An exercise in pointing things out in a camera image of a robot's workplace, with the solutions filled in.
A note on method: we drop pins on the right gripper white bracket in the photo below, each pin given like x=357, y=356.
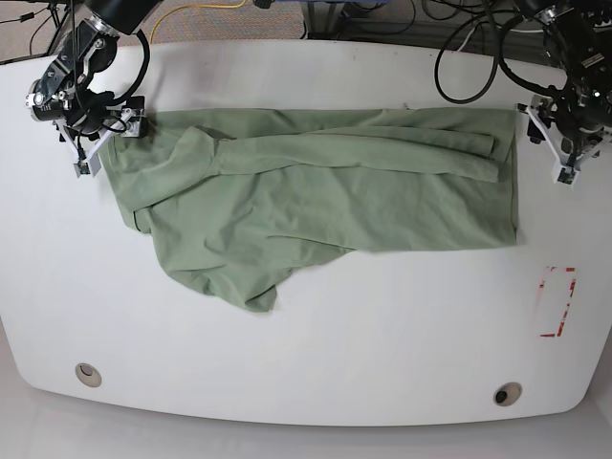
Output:
x=128, y=121

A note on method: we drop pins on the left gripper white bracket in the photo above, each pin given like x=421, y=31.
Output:
x=572, y=139

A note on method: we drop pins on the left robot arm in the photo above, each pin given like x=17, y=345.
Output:
x=577, y=37

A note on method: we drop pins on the table cable grommet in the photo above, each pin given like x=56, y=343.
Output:
x=88, y=375
x=507, y=394

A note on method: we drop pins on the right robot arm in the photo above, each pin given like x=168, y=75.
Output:
x=84, y=119

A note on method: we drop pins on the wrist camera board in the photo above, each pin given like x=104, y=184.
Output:
x=567, y=176
x=82, y=169

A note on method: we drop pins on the right table cable grommet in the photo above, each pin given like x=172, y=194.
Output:
x=507, y=394

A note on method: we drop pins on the red tape rectangle marking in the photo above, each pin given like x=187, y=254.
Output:
x=553, y=300

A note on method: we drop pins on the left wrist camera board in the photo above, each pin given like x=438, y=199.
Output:
x=567, y=176

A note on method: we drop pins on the left table cable grommet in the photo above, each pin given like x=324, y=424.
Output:
x=88, y=375

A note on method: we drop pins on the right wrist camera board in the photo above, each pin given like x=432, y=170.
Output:
x=82, y=169

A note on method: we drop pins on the green t-shirt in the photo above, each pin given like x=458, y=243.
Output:
x=236, y=200

